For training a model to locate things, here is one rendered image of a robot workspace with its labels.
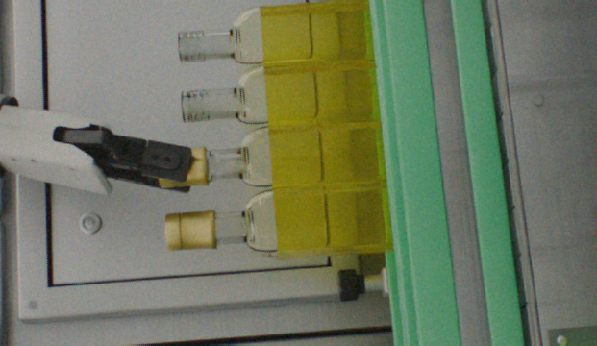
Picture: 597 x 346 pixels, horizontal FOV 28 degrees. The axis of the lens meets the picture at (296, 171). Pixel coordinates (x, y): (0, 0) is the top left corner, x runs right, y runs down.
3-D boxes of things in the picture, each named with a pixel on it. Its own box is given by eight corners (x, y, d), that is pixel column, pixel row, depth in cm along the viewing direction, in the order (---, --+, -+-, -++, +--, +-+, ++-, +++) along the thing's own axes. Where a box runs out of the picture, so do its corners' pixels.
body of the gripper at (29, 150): (-6, 187, 111) (111, 209, 111) (-34, 160, 101) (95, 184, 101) (13, 111, 113) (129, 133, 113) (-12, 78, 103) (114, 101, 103)
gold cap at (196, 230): (214, 229, 103) (163, 233, 103) (217, 257, 105) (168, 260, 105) (213, 201, 105) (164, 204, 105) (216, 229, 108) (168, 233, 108)
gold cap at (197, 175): (207, 152, 109) (160, 155, 109) (205, 141, 105) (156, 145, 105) (210, 189, 108) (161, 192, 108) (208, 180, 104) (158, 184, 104)
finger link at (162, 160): (111, 170, 105) (186, 184, 104) (107, 160, 102) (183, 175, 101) (119, 135, 105) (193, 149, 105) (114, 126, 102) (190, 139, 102)
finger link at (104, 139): (38, 145, 105) (95, 162, 108) (71, 134, 99) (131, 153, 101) (41, 133, 105) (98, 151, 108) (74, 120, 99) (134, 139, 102)
